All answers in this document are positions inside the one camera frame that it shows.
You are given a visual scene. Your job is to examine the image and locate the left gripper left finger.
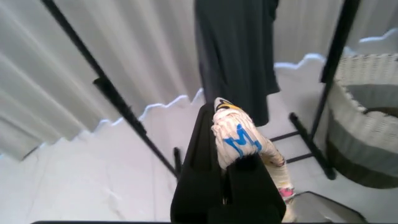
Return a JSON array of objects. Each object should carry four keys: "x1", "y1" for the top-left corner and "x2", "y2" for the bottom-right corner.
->
[{"x1": 170, "y1": 102, "x2": 226, "y2": 222}]

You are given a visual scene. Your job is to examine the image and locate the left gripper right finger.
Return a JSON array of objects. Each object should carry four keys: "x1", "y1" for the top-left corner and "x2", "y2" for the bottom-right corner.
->
[{"x1": 224, "y1": 154, "x2": 287, "y2": 222}]

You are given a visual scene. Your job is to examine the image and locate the cream printed garment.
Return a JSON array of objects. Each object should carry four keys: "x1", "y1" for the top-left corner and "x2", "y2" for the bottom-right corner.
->
[{"x1": 211, "y1": 97, "x2": 296, "y2": 222}]

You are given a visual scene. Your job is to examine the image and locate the dark grey shirt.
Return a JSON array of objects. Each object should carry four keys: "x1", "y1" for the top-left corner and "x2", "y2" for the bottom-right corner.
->
[{"x1": 194, "y1": 0, "x2": 280, "y2": 127}]

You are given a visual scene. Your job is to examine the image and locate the black clothes rack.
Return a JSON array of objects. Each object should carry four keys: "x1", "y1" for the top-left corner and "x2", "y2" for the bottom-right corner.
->
[{"x1": 40, "y1": 0, "x2": 361, "y2": 181}]

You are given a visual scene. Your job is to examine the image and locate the white laundry basket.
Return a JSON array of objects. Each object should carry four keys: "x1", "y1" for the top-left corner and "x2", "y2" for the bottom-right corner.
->
[{"x1": 325, "y1": 53, "x2": 398, "y2": 190}]

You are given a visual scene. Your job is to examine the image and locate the white curtain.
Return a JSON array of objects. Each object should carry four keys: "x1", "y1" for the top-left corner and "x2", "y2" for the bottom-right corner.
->
[{"x1": 0, "y1": 0, "x2": 398, "y2": 161}]

